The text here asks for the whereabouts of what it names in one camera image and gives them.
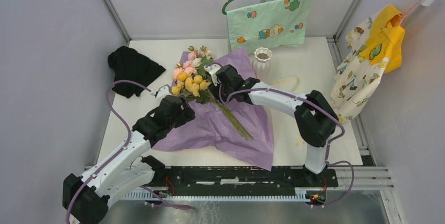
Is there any purple wrapping paper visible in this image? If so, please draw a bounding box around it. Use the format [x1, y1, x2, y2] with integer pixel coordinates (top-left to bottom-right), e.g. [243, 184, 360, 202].
[152, 47, 276, 172]

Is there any yellow cartoon print shirt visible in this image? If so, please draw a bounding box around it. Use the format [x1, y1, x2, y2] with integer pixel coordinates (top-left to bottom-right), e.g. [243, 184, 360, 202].
[329, 4, 405, 124]

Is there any purple cable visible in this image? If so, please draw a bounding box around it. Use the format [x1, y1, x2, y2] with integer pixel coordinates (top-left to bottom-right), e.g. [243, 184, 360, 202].
[65, 80, 195, 224]
[205, 62, 355, 207]

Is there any pink clothes hanger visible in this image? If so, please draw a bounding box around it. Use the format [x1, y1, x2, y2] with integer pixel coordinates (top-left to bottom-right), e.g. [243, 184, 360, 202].
[399, 0, 424, 26]

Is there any large pink rose stem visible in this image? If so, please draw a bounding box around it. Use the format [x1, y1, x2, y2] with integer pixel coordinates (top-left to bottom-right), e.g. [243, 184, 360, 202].
[172, 61, 197, 82]

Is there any small circuit board with LED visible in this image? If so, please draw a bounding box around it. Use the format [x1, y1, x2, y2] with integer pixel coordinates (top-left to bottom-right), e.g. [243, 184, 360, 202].
[310, 194, 324, 205]

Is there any white slotted cable duct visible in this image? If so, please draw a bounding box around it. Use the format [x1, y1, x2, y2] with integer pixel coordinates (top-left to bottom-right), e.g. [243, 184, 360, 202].
[123, 188, 310, 203]

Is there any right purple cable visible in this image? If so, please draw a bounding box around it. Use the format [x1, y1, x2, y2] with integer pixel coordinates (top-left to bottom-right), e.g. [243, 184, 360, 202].
[205, 62, 355, 207]

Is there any small pink rose stem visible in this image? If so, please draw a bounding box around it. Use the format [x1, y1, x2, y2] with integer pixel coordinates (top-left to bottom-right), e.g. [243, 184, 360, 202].
[180, 46, 215, 76]

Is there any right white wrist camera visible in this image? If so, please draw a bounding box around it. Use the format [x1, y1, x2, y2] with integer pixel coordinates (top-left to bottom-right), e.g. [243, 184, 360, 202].
[204, 62, 222, 87]

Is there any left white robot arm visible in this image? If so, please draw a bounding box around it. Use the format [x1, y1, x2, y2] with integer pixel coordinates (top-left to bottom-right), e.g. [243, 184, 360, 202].
[62, 95, 195, 223]

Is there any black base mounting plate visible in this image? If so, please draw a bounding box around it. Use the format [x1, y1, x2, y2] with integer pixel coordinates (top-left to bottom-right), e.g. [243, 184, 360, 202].
[146, 166, 338, 196]

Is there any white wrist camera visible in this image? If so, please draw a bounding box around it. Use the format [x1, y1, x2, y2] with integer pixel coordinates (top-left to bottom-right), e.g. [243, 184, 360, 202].
[204, 62, 222, 87]
[150, 84, 172, 100]

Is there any yellow rose stem bunch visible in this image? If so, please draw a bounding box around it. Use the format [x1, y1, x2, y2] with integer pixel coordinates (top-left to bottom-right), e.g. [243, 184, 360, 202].
[171, 74, 253, 140]

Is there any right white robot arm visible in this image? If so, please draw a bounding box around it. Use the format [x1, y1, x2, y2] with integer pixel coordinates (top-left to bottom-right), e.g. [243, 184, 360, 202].
[204, 63, 343, 186]

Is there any black cloth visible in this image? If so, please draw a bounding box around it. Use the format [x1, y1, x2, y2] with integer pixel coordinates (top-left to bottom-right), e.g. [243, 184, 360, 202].
[108, 46, 165, 87]

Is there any green cartoon print towel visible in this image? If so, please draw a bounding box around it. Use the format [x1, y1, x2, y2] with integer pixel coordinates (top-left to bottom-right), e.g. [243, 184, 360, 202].
[226, 0, 313, 53]

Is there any white ribbed vase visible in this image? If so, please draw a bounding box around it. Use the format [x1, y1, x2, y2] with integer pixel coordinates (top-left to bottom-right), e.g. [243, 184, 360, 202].
[252, 47, 272, 82]

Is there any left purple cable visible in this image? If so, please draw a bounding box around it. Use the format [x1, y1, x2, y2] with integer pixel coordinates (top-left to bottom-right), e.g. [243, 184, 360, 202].
[65, 80, 195, 224]

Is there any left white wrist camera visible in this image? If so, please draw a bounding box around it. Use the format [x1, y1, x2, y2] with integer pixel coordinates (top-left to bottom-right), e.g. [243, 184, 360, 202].
[150, 84, 172, 100]

